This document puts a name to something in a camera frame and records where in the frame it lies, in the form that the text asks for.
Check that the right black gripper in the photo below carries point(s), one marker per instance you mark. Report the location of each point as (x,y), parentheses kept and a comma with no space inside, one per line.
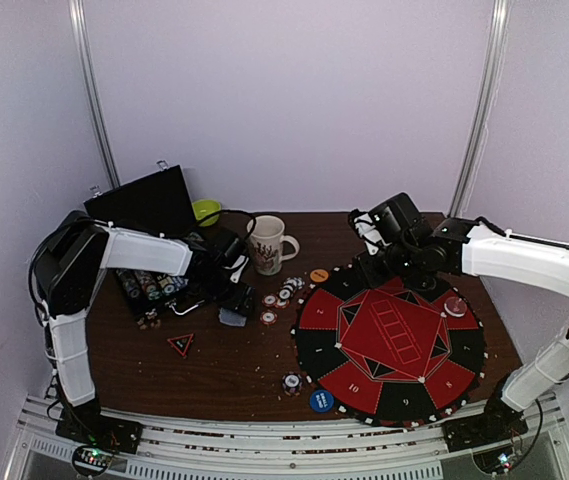
(373,270)

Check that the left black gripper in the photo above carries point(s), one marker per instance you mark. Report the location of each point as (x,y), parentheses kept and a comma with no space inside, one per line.
(234,303)

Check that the blue playing card deck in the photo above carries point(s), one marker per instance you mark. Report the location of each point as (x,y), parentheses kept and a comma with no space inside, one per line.
(231,318)

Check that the red triangular chip holder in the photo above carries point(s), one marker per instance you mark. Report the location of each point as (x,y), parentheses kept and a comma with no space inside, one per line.
(181,344)

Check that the clear red round button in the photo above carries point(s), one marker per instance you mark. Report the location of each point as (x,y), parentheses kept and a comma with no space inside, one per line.
(455,306)

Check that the stack of poker chips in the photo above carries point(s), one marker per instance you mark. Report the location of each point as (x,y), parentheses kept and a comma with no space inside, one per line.
(289,288)

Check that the orange big blind button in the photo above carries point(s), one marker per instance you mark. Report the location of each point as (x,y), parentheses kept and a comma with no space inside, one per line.
(318,275)

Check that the blue small blind button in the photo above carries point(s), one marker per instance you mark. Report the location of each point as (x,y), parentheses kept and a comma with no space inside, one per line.
(321,401)

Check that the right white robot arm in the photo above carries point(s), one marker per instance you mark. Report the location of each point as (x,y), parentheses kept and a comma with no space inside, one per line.
(478,248)

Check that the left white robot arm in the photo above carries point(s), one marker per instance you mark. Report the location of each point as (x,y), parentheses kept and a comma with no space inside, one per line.
(67,269)

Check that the small card decks in case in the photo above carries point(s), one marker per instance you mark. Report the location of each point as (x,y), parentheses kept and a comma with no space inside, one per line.
(172,284)

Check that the front right chip row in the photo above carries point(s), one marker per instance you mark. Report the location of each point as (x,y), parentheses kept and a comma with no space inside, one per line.
(147,284)

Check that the chip row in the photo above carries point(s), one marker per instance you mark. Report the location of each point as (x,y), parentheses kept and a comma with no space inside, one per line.
(147,284)
(128,282)

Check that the loose chip middle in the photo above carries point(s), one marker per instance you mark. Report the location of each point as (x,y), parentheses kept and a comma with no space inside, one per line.
(270,300)

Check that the loose chip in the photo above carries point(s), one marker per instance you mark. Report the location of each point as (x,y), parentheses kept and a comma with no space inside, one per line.
(268,317)
(270,300)

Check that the green plastic bowl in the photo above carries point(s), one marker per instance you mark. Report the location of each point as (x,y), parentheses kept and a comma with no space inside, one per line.
(206,212)

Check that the white floral ceramic mug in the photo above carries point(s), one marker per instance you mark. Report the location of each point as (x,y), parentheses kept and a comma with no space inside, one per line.
(269,245)

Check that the loose chip front left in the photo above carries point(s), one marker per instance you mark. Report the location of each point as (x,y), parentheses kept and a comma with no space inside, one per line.
(268,317)

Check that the front left chip row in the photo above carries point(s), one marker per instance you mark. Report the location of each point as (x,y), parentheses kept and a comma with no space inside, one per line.
(128,282)

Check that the black poker chip case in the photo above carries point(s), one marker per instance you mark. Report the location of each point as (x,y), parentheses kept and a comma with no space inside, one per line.
(160,204)

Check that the round red black poker mat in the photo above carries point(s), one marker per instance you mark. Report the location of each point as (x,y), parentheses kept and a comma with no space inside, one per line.
(389,355)

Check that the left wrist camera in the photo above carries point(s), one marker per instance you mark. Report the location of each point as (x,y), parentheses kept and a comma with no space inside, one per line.
(239,267)

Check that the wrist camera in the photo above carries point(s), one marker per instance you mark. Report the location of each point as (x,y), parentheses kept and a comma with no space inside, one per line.
(367,231)
(239,267)

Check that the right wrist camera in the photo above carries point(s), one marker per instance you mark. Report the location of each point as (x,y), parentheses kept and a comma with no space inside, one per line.
(367,231)

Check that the aluminium front rail base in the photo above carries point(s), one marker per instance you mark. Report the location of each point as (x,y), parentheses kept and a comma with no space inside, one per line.
(180,448)

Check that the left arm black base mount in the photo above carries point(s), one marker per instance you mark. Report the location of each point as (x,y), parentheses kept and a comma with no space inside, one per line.
(104,432)

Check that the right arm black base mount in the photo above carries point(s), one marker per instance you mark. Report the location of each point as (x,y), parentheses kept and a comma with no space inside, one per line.
(483,429)

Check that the right aluminium frame post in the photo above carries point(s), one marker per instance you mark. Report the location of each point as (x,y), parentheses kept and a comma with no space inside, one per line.
(489,85)

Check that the aluminium frame post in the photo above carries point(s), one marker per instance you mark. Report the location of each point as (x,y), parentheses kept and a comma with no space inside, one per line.
(489,85)
(80,32)

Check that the left aluminium frame post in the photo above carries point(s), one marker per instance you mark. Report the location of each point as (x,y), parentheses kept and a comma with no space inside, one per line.
(80,32)

